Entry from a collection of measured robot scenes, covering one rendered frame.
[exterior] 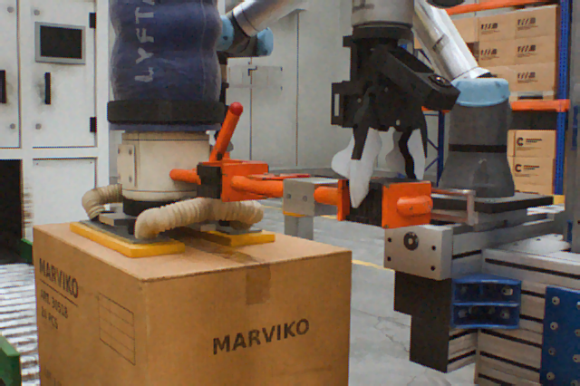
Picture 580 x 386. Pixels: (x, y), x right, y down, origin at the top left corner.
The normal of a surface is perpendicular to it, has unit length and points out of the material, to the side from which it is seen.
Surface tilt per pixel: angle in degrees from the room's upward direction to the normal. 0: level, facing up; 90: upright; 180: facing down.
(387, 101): 90
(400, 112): 90
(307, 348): 90
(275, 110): 90
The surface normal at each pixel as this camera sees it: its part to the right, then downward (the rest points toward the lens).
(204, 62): 0.82, -0.18
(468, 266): 0.63, 0.08
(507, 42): -0.77, 0.05
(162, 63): 0.03, -0.17
